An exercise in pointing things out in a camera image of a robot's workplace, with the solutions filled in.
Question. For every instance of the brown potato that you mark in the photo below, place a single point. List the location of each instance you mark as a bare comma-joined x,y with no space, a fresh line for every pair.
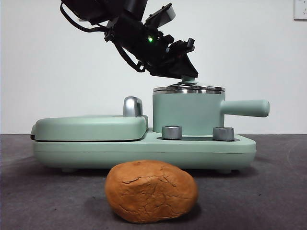
151,189

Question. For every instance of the glass pot lid green knob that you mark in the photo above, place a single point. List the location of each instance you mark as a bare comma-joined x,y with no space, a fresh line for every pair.
189,89

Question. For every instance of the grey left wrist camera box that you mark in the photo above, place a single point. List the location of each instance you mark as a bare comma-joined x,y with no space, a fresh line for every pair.
165,13

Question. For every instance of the silver control knob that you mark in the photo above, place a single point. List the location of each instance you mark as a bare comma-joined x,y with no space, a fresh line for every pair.
172,132
223,133

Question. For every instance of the white wall socket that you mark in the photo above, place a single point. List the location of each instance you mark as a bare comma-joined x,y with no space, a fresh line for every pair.
301,9

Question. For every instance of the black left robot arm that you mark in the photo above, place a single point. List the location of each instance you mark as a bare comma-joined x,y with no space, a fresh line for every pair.
129,26

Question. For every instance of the mint green breakfast machine base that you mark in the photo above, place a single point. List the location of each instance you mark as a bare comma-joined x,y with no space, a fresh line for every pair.
144,153

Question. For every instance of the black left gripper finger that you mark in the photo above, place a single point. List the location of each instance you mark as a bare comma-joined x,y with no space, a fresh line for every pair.
184,67
165,73

